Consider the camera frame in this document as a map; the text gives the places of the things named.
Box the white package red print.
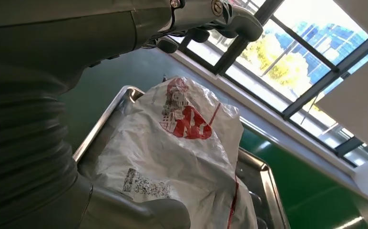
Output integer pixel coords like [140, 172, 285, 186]
[94, 75, 259, 229]

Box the dark framed window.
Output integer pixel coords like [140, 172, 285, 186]
[171, 0, 368, 168]

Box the white electronic scale steel tray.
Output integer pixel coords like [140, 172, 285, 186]
[72, 85, 290, 229]

